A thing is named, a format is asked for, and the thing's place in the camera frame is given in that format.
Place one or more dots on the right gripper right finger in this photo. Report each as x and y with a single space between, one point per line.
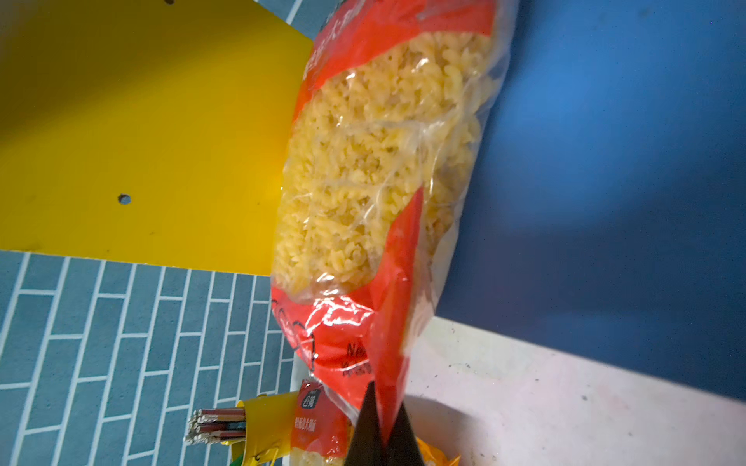
402 448

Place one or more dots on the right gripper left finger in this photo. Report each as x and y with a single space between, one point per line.
367 447

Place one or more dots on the red macaroni bag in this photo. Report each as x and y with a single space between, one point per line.
388 125
321 432

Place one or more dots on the blue shell pasta bag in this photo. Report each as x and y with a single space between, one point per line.
434 457

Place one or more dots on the yellow shelf unit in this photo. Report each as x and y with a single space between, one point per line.
568 173

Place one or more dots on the yellow pen cup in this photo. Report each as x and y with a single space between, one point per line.
256 431

